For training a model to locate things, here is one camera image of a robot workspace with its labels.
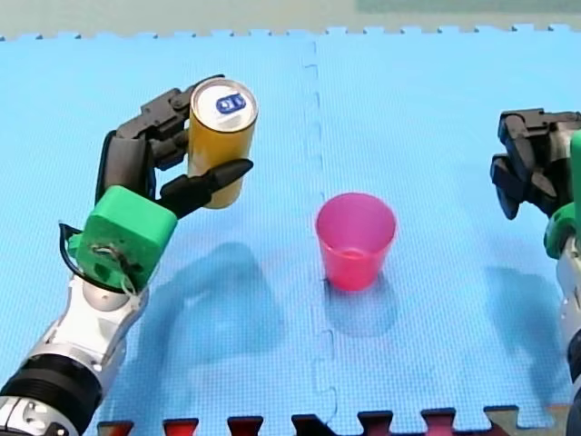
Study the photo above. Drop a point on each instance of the pink plastic cup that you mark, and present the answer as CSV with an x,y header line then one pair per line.
x,y
356,240

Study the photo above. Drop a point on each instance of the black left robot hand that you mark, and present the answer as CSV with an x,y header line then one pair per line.
x,y
125,156

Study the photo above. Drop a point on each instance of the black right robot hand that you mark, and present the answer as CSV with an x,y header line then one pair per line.
x,y
528,154

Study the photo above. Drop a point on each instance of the yellow drink can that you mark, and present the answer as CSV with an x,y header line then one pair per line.
x,y
223,145

